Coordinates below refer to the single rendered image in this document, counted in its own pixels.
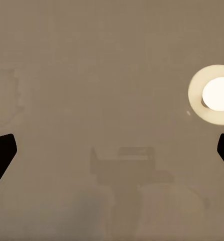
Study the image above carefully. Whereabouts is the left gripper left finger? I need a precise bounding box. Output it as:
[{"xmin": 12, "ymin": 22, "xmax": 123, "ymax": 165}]
[{"xmin": 0, "ymin": 134, "xmax": 17, "ymax": 179}]

